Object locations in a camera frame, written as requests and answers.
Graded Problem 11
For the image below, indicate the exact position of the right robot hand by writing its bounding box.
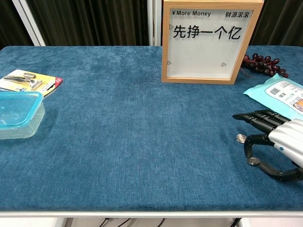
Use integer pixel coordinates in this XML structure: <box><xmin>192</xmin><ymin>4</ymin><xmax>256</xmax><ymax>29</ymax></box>
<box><xmin>232</xmin><ymin>109</ymin><xmax>303</xmax><ymax>183</ymax></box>

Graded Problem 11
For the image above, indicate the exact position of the teal wet wipes pack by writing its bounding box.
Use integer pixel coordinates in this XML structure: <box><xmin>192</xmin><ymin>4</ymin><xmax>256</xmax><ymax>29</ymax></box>
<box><xmin>243</xmin><ymin>73</ymin><xmax>303</xmax><ymax>121</ymax></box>

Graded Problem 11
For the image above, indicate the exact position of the dark purple grape bunch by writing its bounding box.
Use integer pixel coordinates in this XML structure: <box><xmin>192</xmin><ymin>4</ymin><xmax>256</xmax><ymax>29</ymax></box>
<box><xmin>240</xmin><ymin>53</ymin><xmax>289</xmax><ymax>79</ymax></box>

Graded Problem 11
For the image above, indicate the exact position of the black pleated curtain panel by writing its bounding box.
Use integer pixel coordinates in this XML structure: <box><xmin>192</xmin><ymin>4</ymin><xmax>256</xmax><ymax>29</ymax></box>
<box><xmin>0</xmin><ymin>0</ymin><xmax>34</xmax><ymax>49</ymax></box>
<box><xmin>25</xmin><ymin>0</ymin><xmax>150</xmax><ymax>47</ymax></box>
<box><xmin>250</xmin><ymin>0</ymin><xmax>303</xmax><ymax>47</ymax></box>

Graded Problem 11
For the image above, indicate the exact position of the blue velvet tablecloth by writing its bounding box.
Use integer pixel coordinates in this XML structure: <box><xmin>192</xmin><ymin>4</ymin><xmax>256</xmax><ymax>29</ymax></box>
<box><xmin>0</xmin><ymin>45</ymin><xmax>303</xmax><ymax>212</ymax></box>

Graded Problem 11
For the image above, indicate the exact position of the yellow razor blister pack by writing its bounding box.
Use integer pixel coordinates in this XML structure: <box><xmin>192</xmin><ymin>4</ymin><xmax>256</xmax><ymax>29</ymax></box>
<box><xmin>0</xmin><ymin>69</ymin><xmax>64</xmax><ymax>98</ymax></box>

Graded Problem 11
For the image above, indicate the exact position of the clear container teal lid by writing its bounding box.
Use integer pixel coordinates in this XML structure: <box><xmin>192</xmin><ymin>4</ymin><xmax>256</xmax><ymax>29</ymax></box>
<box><xmin>0</xmin><ymin>91</ymin><xmax>46</xmax><ymax>140</ymax></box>

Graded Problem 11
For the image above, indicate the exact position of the wooden frame money box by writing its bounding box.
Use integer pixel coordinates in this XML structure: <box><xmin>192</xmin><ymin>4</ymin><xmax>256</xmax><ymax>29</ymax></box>
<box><xmin>161</xmin><ymin>0</ymin><xmax>264</xmax><ymax>85</ymax></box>

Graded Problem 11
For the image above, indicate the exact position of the white table frame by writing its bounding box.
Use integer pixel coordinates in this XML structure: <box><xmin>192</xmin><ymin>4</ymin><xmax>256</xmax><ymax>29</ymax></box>
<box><xmin>0</xmin><ymin>210</ymin><xmax>303</xmax><ymax>227</ymax></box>

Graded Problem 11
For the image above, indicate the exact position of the white divider post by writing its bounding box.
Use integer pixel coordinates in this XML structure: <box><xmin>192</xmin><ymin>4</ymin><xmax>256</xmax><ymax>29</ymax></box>
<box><xmin>11</xmin><ymin>0</ymin><xmax>46</xmax><ymax>47</ymax></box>
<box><xmin>147</xmin><ymin>0</ymin><xmax>164</xmax><ymax>46</ymax></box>

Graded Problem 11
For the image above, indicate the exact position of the black cable bundle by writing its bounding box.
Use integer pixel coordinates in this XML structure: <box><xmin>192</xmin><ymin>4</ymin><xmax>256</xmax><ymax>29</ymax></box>
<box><xmin>98</xmin><ymin>218</ymin><xmax>132</xmax><ymax>227</ymax></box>

